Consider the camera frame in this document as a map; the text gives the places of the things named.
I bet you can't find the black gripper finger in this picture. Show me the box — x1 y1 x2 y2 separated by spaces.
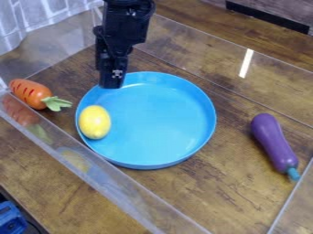
95 37 107 70
99 54 129 89

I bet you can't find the blue round tray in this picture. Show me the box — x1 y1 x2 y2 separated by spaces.
76 71 218 170

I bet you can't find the purple toy eggplant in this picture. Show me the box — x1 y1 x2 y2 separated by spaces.
250 113 301 181

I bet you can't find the white curtain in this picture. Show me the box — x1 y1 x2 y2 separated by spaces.
0 0 103 56

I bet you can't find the orange toy carrot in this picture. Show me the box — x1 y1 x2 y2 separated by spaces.
8 79 72 112

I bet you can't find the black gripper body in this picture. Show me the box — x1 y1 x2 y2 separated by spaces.
92 0 157 57

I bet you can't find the yellow toy lemon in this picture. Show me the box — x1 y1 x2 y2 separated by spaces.
78 105 111 140

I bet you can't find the blue device at corner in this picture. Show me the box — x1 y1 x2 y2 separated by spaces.
0 201 27 234

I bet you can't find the clear acrylic barrier wall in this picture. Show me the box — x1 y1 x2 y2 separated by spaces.
0 16 313 234

